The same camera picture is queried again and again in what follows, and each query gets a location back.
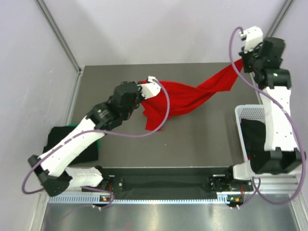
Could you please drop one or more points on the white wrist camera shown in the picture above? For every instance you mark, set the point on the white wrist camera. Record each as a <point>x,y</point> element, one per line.
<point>252,37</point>
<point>150,88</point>

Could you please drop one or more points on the right aluminium frame post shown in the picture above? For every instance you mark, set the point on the right aluminium frame post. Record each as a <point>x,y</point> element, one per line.
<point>271,32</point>

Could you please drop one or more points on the red t shirt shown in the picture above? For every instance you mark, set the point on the red t shirt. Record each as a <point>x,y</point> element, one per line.
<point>185,98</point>

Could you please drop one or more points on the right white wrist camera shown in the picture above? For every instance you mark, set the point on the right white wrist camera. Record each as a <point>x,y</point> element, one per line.
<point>252,37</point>

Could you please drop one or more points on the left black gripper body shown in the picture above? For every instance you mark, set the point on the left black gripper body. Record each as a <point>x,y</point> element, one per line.
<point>127,114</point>

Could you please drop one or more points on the white plastic basket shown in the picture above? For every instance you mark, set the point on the white plastic basket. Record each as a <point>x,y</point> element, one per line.
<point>250,113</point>

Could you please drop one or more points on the left aluminium frame post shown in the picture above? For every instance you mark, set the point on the left aluminium frame post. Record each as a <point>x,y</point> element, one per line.
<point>54,27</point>

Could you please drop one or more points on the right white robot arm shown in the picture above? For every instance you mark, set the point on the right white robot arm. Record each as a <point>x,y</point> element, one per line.
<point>275,86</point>

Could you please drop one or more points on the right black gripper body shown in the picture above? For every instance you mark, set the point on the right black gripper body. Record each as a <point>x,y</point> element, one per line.
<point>250,60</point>

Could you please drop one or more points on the folded black t shirt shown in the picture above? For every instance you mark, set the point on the folded black t shirt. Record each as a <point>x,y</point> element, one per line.
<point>86,154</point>

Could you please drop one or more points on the aluminium frame post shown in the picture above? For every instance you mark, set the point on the aluminium frame post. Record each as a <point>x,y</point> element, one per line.
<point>54,27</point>
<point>271,32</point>

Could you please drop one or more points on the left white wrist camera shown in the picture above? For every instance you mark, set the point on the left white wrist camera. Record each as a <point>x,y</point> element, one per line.
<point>150,88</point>

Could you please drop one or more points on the slotted cable duct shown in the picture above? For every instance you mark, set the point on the slotted cable duct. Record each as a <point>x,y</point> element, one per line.
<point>104,199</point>

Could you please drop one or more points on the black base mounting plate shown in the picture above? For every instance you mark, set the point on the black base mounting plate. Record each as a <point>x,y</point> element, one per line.
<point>207,179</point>

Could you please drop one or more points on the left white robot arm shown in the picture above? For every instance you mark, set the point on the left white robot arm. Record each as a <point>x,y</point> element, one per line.
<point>52,168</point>

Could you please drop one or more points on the black t shirt in basket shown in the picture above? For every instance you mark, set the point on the black t shirt in basket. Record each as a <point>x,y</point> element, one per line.
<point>254,133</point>

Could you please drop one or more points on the folded green t shirt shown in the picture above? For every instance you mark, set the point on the folded green t shirt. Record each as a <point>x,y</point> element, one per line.
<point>81,141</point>

